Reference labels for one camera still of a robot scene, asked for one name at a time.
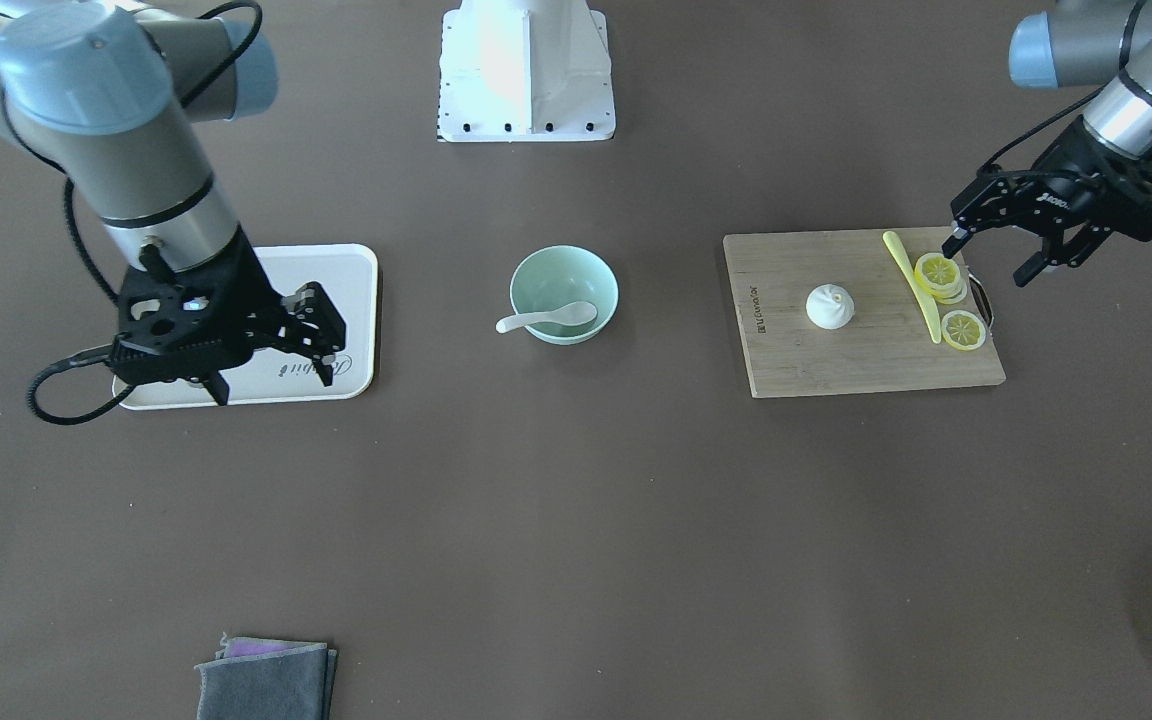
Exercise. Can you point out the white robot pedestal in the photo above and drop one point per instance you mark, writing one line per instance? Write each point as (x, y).
(525, 71)

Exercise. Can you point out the folded grey cloth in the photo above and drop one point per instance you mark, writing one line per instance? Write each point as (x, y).
(261, 678)

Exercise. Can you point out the white steamed bun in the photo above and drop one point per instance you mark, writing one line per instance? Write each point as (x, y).
(830, 307)

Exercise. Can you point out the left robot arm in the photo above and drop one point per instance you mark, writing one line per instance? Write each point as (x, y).
(1104, 45)

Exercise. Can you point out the mint green bowl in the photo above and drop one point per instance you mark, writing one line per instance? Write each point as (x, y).
(556, 276)

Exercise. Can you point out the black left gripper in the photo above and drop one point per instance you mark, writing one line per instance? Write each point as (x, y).
(1073, 180)

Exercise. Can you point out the wooden cutting board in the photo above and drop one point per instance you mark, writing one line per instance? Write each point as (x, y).
(884, 348)

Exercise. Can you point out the cream rabbit tray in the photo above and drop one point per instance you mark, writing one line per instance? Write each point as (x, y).
(350, 275)

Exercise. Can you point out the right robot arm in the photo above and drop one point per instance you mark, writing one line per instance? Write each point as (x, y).
(108, 95)

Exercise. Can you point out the yellow plastic knife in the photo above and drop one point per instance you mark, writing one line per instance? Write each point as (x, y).
(928, 307)

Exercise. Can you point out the front stacked lemon slice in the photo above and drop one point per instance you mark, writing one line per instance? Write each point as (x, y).
(936, 269)

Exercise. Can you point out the white ceramic spoon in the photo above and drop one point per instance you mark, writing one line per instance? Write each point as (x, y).
(576, 313)

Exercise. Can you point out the single lemon slice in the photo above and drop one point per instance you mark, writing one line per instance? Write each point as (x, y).
(963, 330)

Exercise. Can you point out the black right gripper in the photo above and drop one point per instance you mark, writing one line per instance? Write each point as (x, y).
(254, 287)

